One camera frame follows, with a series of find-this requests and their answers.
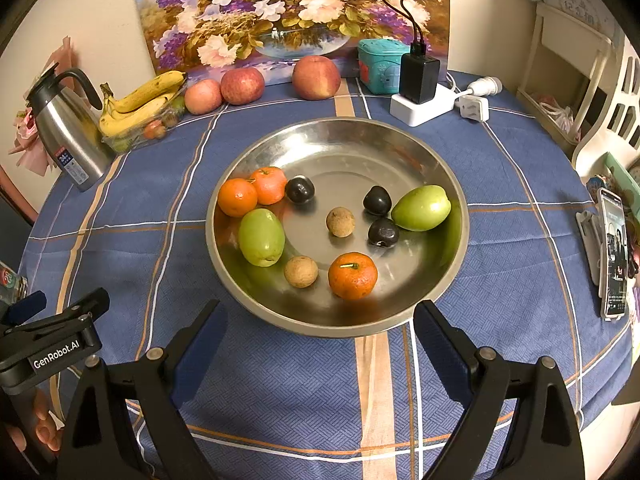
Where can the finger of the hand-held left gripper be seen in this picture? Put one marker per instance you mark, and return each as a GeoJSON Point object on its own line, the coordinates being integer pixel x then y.
{"type": "Point", "coordinates": [80, 306]}
{"type": "Point", "coordinates": [22, 307]}

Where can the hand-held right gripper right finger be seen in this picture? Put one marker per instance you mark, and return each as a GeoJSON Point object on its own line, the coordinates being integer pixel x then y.
{"type": "Point", "coordinates": [440, 355]}

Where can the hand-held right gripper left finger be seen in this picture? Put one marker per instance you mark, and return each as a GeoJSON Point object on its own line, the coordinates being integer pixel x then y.
{"type": "Point", "coordinates": [200, 355]}

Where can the stemmed orange mandarin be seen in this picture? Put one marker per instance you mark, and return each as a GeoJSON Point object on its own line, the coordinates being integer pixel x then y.
{"type": "Point", "coordinates": [352, 275]}

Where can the round green jujube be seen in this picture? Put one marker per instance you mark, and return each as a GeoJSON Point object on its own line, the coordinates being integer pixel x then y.
{"type": "Point", "coordinates": [261, 236]}

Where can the dark purple plum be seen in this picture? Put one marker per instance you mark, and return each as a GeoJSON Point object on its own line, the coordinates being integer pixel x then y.
{"type": "Point", "coordinates": [383, 232]}
{"type": "Point", "coordinates": [300, 190]}
{"type": "Point", "coordinates": [377, 200]}

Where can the large oval green jujube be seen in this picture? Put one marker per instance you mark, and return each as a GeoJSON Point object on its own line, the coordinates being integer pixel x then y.
{"type": "Point", "coordinates": [421, 207]}

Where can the small orange mandarin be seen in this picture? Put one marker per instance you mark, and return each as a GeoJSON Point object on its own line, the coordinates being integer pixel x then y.
{"type": "Point", "coordinates": [237, 197]}

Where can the large orange mandarin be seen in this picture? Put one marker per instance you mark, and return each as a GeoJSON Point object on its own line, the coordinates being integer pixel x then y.
{"type": "Point", "coordinates": [270, 185]}

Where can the stainless steel plate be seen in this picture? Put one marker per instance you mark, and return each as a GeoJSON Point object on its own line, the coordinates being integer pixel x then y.
{"type": "Point", "coordinates": [340, 160]}

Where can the person's left hand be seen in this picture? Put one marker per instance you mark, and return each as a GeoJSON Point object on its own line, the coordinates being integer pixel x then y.
{"type": "Point", "coordinates": [45, 425]}

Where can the glass mug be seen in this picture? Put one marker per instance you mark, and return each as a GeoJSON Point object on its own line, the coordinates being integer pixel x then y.
{"type": "Point", "coordinates": [10, 282]}

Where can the blue checked tablecloth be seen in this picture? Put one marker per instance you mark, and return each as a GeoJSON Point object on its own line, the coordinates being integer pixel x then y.
{"type": "Point", "coordinates": [500, 285]}

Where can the small green fruit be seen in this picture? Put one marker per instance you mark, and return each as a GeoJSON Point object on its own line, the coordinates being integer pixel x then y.
{"type": "Point", "coordinates": [120, 145]}

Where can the stainless steel thermos jug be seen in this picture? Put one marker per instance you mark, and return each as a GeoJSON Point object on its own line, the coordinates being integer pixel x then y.
{"type": "Point", "coordinates": [65, 130]}

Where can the pink flower bouquet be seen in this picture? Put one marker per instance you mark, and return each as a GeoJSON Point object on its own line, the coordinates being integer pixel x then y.
{"type": "Point", "coordinates": [30, 130]}

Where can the grey phone stand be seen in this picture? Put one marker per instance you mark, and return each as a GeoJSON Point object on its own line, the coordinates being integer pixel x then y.
{"type": "Point", "coordinates": [590, 245]}

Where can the small orange fruit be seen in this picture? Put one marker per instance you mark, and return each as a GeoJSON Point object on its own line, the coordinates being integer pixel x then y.
{"type": "Point", "coordinates": [155, 130]}

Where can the smartphone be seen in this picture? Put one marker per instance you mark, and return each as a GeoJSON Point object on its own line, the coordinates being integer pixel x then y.
{"type": "Point", "coordinates": [612, 255]}

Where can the small brown longan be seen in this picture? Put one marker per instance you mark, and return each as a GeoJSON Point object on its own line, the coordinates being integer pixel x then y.
{"type": "Point", "coordinates": [171, 120]}

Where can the clear plastic fruit container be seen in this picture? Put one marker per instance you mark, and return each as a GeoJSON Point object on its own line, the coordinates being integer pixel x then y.
{"type": "Point", "coordinates": [165, 110]}

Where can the pale orange apple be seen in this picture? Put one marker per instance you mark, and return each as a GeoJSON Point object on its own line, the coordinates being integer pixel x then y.
{"type": "Point", "coordinates": [202, 96]}

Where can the white plug adapter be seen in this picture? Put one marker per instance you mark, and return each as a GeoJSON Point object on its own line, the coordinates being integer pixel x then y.
{"type": "Point", "coordinates": [473, 107]}

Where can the pink plastic bag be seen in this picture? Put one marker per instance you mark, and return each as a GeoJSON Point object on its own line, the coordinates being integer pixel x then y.
{"type": "Point", "coordinates": [557, 112]}

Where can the white round plug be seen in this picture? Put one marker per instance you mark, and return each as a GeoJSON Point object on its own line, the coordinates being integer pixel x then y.
{"type": "Point", "coordinates": [485, 86]}

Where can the red apple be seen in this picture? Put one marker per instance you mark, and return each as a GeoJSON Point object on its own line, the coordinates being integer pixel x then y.
{"type": "Point", "coordinates": [316, 77]}
{"type": "Point", "coordinates": [242, 85]}

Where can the teal tin box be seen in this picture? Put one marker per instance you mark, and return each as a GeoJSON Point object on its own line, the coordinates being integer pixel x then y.
{"type": "Point", "coordinates": [382, 65]}

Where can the white plastic chair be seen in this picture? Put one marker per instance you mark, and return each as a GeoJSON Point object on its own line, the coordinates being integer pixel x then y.
{"type": "Point", "coordinates": [620, 90]}

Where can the white shelf rack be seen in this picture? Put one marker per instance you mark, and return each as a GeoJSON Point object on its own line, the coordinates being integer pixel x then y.
{"type": "Point", "coordinates": [537, 45]}

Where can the flower painting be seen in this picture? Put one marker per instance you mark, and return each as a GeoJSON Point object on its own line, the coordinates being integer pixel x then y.
{"type": "Point", "coordinates": [280, 10]}

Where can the brown wooden frame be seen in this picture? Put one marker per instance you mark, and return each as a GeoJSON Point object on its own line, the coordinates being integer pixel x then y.
{"type": "Point", "coordinates": [17, 195]}

